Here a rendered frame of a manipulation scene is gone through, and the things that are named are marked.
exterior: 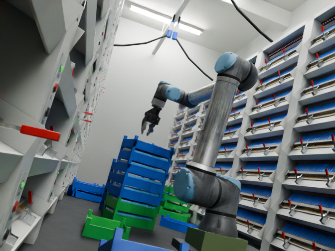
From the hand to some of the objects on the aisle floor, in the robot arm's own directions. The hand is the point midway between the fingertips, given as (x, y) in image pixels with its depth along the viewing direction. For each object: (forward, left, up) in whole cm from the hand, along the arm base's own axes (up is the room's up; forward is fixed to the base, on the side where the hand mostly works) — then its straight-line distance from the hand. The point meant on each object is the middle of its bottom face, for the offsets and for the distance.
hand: (144, 133), depth 223 cm
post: (+87, +142, -72) cm, 181 cm away
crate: (-59, -27, -58) cm, 88 cm away
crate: (-6, -7, -60) cm, 61 cm away
